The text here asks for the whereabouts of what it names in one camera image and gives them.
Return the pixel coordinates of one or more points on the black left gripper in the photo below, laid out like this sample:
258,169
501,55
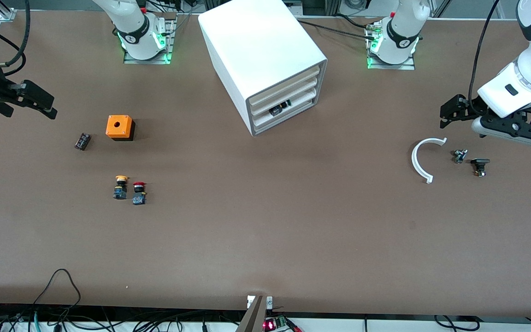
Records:
469,107

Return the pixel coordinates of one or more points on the red push button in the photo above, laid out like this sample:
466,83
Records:
139,197

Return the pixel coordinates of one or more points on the yellow push button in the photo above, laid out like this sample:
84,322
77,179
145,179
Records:
120,189

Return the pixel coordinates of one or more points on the green push button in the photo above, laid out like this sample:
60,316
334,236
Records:
275,111

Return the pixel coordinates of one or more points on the small grey metal component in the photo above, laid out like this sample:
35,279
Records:
460,156

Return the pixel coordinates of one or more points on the white curved plastic piece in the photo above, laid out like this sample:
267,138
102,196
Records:
414,160

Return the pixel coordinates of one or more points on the small black electrical component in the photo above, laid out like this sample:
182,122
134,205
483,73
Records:
82,141

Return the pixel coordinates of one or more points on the circuit board with red light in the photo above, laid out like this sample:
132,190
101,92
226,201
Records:
270,325

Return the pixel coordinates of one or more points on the black knob switch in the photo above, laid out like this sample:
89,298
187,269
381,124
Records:
480,162

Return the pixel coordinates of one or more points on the aluminium frame rail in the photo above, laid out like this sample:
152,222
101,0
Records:
7,14

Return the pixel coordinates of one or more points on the orange button enclosure box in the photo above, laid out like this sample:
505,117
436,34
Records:
118,125

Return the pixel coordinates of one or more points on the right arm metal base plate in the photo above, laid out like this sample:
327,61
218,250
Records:
148,61

